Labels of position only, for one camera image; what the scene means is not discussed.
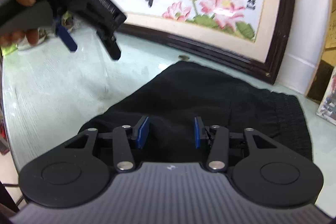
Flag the framed lotus cross-stitch picture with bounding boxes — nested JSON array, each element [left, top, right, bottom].
[[113, 0, 295, 84]]

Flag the black drawstring shorts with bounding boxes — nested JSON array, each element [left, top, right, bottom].
[[82, 61, 313, 162]]

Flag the gold company plaque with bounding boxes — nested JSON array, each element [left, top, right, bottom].
[[306, 0, 335, 103]]

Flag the large framed couple photo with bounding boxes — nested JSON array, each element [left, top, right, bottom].
[[316, 76, 336, 125]]

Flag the small potted green plant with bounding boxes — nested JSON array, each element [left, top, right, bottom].
[[1, 28, 47, 56]]

